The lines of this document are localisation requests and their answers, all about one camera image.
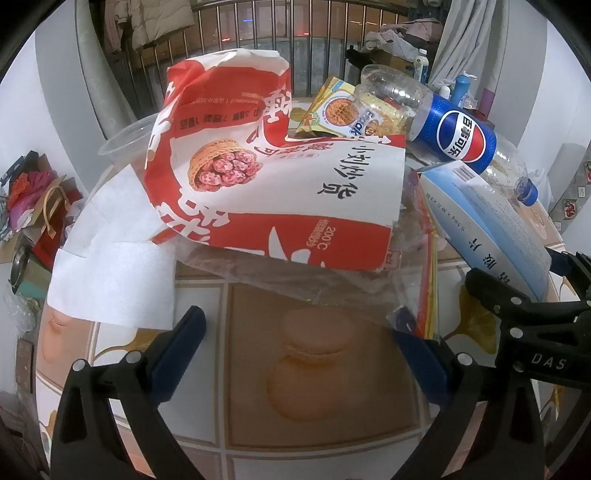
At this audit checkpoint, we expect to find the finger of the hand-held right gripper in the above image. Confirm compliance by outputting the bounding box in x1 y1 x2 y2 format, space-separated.
544 247 591 301
464 267 536 329

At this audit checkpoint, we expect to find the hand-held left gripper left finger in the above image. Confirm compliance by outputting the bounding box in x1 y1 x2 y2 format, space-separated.
50 305 206 480

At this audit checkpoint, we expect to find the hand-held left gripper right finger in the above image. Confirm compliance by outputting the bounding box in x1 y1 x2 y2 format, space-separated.
392 329 546 480

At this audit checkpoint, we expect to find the blue white medicine box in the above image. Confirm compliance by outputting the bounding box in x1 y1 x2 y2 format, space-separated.
418 161 555 301

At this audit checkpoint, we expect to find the white paper sheet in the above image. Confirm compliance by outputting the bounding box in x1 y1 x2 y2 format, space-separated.
46 176 178 331

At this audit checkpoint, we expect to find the clear plastic zip bag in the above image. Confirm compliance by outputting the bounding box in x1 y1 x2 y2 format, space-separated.
175 166 439 342

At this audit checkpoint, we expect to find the clear cola bottle blue label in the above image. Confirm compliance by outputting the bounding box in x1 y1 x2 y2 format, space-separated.
355 65 540 206

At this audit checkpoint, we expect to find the red white paper bag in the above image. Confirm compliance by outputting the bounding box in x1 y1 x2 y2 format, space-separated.
142 48 407 273

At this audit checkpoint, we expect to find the clear plastic cup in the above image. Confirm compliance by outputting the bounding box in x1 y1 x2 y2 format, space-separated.
98 117 158 162

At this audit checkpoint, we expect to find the yellow biscuit packet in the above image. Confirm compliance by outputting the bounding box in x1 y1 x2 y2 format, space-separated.
294 76 407 139

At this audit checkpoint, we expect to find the grey floral patterned board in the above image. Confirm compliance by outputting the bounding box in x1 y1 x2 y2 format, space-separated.
549 157 591 232

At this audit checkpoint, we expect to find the red gift bag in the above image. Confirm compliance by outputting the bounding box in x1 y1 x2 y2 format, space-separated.
32 217 70 273

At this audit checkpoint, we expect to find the metal pot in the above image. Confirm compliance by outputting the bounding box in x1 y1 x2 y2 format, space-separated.
8 244 35 296

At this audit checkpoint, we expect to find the purple container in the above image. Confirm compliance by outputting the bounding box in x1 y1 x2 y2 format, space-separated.
478 88 497 118

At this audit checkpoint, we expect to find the brown paper gift bag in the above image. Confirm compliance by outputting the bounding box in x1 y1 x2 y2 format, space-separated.
25 178 84 241

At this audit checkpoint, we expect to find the blue detergent bottle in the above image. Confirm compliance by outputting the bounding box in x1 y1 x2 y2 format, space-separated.
450 74 478 107

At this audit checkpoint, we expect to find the pink orange cloth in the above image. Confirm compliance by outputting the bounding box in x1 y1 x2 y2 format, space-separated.
7 168 58 222

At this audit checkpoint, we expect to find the tall white bottle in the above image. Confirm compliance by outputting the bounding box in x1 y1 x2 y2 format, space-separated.
413 48 430 84

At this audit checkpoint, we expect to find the brown cardboard box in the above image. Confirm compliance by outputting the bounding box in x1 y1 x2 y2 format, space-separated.
369 48 416 75

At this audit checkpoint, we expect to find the grey curtain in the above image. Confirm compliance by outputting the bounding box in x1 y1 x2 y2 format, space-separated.
427 0 509 88

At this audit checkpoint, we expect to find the pile of clothes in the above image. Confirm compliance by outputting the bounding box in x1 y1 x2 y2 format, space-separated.
362 18 444 61

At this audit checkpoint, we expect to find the dark cloth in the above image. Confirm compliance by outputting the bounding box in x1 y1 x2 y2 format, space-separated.
346 46 371 71

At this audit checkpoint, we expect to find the stainless steel railing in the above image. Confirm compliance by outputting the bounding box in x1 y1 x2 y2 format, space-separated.
88 0 416 121

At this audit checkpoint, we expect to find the beige hanging coat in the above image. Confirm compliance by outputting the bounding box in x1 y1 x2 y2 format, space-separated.
104 0 195 54

